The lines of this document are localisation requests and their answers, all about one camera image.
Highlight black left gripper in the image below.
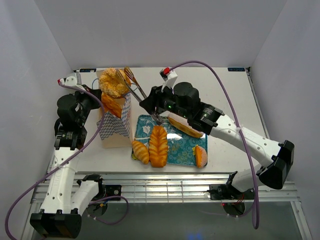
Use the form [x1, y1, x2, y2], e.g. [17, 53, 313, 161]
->
[71, 84, 103, 126]

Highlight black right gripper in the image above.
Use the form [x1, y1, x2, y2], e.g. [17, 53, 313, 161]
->
[138, 83, 190, 120]

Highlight cream sandwich bread slice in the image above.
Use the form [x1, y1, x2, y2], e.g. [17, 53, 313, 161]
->
[167, 113, 203, 138]

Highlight twisted ring bread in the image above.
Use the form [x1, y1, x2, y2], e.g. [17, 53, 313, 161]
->
[101, 92, 122, 118]

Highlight sugared donut bread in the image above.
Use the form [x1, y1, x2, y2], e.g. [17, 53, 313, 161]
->
[99, 67, 131, 98]

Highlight blue checkered paper bag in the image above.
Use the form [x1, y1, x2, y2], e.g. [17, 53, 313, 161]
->
[96, 69, 133, 149]

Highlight braided leaf bread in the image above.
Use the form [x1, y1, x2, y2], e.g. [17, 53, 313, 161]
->
[148, 125, 169, 168]

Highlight metal tongs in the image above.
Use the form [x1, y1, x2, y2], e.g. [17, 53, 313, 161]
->
[115, 66, 165, 126]

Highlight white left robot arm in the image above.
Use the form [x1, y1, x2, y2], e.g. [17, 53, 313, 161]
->
[29, 85, 106, 239]

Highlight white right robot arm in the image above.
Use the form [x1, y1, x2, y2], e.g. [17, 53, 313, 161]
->
[139, 82, 295, 199]

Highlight croissant bread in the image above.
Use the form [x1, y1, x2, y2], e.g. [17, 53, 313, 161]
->
[132, 140, 150, 164]

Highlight blue table corner label left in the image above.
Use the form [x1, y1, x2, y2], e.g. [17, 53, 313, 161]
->
[79, 68, 97, 73]

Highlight blue table corner label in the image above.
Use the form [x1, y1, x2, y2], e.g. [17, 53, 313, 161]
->
[79, 68, 97, 73]
[227, 67, 246, 72]

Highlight teal floral tray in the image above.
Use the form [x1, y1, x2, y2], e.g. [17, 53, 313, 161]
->
[134, 114, 208, 167]

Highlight blue table corner label right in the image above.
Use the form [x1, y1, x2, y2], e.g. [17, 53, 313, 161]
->
[227, 67, 246, 72]

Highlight pink sugared half bun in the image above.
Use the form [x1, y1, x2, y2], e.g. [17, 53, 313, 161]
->
[194, 145, 208, 169]

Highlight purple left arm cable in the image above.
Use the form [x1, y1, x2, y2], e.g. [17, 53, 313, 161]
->
[4, 83, 130, 240]

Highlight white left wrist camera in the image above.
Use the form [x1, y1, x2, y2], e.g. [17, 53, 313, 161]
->
[57, 72, 85, 90]

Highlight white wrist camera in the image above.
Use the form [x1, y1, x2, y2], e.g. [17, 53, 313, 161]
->
[57, 72, 85, 90]
[160, 67, 178, 92]

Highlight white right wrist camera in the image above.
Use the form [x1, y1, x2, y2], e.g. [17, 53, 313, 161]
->
[160, 67, 178, 92]

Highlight aluminium rail frame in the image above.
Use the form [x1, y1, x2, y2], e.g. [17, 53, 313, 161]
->
[31, 173, 301, 204]

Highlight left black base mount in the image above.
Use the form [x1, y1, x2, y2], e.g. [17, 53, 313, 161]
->
[105, 184, 122, 201]

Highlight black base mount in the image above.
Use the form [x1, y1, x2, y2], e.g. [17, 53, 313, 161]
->
[207, 184, 232, 200]
[105, 184, 122, 201]

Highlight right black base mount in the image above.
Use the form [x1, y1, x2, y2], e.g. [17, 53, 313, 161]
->
[207, 184, 232, 200]

